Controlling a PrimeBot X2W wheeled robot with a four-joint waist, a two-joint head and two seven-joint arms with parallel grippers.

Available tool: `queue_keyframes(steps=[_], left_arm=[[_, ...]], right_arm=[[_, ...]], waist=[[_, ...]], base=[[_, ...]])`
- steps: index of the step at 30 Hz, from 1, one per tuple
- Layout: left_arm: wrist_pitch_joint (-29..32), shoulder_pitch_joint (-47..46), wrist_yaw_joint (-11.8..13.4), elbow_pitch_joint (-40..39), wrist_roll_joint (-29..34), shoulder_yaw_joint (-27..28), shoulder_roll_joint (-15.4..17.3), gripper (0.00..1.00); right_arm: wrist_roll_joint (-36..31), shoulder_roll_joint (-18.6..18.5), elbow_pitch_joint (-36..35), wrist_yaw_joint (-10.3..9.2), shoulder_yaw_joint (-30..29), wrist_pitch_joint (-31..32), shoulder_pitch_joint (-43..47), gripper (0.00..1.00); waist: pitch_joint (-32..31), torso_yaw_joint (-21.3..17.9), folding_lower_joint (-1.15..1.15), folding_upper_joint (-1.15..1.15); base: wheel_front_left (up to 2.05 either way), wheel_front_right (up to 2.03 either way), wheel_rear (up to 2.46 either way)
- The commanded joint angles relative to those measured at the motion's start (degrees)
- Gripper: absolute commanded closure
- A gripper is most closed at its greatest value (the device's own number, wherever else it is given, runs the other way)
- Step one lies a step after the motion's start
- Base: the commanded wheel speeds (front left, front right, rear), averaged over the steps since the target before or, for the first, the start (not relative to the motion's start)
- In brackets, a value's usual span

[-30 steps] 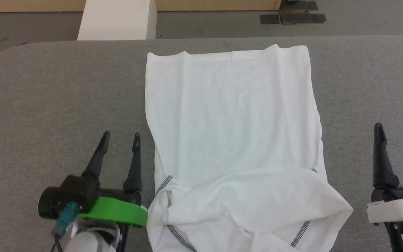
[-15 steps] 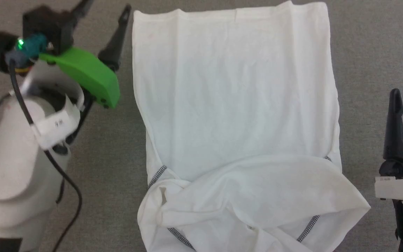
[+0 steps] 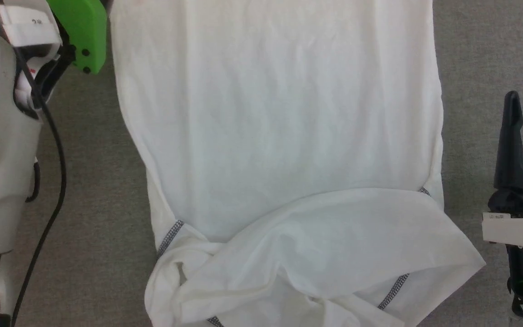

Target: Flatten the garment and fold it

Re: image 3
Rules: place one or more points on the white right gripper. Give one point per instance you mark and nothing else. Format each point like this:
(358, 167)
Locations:
(520, 227)

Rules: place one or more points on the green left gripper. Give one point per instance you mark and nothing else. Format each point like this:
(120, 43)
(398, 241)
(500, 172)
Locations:
(84, 27)

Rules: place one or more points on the white long-sleeve shirt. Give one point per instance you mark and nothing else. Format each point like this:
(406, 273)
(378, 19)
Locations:
(279, 159)

